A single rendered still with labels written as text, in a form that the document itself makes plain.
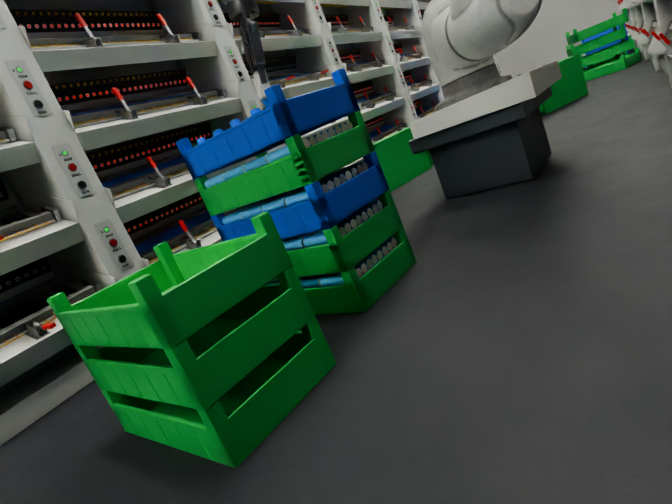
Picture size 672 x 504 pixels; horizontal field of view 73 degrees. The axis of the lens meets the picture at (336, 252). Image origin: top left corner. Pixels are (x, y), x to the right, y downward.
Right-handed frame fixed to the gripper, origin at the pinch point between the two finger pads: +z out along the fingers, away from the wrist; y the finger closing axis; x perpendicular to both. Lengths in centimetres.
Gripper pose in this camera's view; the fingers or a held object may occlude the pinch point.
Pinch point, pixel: (262, 85)
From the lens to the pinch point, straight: 125.5
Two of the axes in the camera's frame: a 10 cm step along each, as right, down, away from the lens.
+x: -9.2, 2.9, -2.7
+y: -3.2, -1.4, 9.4
